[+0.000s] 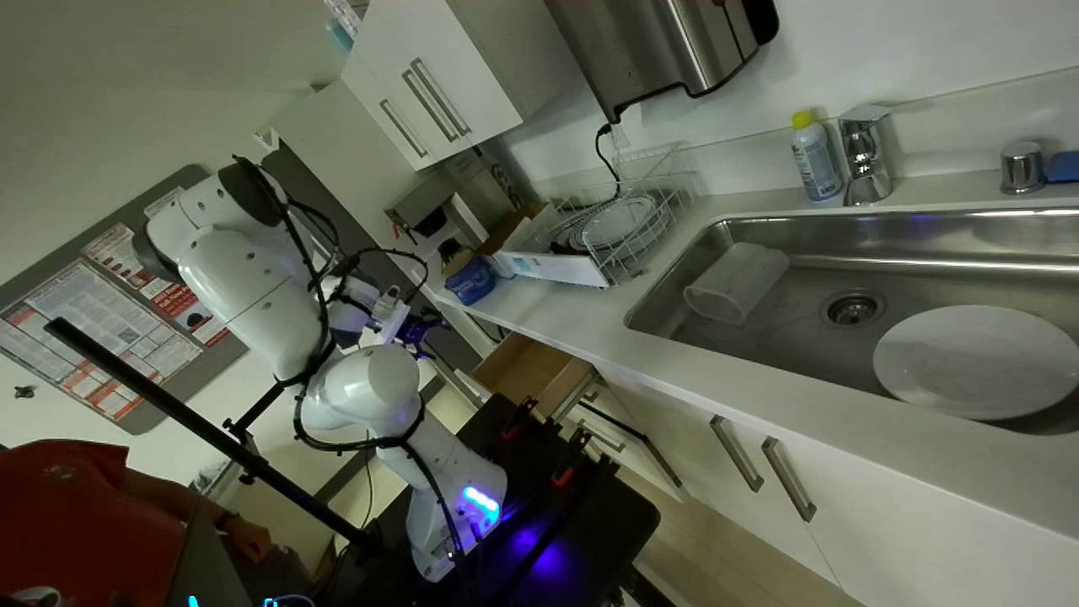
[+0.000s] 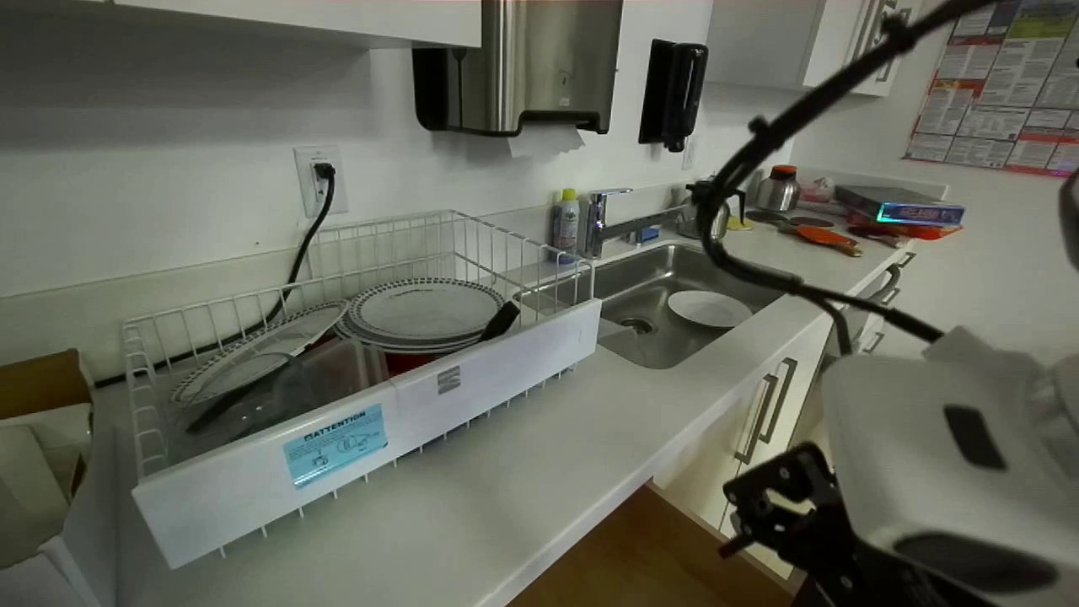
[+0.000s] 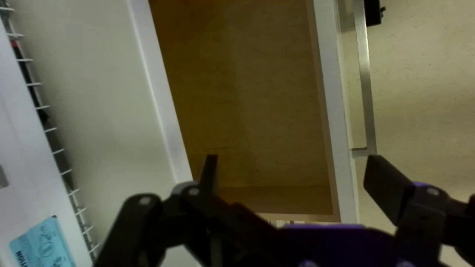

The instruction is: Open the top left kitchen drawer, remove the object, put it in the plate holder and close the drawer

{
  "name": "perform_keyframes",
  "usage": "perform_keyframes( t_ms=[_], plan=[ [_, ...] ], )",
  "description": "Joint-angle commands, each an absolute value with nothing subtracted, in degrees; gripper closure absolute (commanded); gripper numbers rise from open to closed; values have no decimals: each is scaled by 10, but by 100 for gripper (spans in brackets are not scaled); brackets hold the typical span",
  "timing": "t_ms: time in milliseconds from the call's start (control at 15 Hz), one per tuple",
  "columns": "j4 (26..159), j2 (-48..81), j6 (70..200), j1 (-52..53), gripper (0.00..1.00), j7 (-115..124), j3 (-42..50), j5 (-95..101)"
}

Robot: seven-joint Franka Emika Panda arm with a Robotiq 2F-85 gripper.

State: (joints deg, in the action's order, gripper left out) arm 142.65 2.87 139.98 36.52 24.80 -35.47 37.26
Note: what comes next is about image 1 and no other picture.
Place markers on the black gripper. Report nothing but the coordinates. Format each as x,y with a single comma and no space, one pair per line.
399,319

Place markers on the wooden kitchen drawer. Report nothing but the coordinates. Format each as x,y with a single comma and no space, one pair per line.
522,365

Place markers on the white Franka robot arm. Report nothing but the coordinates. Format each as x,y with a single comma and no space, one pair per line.
247,282

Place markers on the grey round plate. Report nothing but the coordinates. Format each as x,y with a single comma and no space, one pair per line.
619,225

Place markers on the white round plate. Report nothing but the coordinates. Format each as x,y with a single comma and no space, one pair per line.
972,360

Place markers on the blue box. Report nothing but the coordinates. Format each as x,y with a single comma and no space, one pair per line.
474,283

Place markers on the brown cardboard box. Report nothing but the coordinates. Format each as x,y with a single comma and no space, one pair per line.
511,232

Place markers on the black stand bar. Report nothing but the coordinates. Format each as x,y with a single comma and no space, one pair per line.
282,482

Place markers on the white upper cabinet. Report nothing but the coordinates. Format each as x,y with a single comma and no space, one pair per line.
484,86

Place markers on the dark laptop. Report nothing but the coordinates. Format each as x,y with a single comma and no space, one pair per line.
213,567

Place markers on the grey rolled cloth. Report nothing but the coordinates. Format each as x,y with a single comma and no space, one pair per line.
735,282

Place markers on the stainless steel kettle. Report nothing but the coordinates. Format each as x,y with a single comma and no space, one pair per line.
652,46

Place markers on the person in red shirt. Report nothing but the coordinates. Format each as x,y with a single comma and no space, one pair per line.
87,527

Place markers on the stainless steel sink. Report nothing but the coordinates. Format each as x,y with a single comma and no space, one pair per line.
810,339

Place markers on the yellow capped soap bottle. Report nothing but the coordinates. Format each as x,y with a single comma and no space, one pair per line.
816,164

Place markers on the chrome faucet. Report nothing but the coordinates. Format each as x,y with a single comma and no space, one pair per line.
864,152

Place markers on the white base cabinets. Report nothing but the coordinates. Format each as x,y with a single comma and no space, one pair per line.
897,560

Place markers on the small metal cylinder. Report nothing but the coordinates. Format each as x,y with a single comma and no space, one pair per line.
1018,170

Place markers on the blue sponge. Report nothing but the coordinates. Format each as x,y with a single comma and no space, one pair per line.
1063,168

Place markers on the wall poster board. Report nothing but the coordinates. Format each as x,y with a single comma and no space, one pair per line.
87,326

